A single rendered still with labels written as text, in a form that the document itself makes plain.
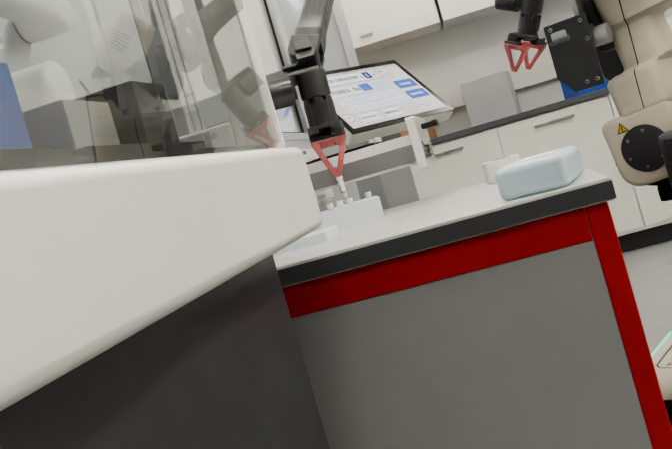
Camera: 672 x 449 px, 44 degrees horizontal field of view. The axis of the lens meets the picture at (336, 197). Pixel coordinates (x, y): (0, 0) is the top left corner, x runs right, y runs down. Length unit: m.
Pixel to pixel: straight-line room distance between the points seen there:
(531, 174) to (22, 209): 0.80
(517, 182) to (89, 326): 0.76
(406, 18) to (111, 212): 4.61
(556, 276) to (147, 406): 0.63
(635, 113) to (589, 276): 0.86
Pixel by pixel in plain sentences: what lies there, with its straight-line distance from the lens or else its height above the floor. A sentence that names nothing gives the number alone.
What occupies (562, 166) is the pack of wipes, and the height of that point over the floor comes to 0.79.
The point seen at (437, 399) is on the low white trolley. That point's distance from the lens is 1.16.
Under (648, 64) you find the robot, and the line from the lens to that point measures 1.92.
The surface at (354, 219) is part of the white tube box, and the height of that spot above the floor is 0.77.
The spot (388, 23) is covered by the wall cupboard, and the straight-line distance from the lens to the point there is 5.07.
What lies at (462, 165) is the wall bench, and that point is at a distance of 4.67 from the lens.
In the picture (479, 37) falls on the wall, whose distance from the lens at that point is 5.42.
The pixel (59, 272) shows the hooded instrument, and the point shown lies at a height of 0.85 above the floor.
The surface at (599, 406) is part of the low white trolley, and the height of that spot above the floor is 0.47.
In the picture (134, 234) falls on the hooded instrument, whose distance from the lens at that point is 0.52.
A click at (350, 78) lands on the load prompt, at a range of 2.83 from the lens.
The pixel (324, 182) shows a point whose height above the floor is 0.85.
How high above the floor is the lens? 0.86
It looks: 1 degrees down
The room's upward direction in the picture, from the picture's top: 16 degrees counter-clockwise
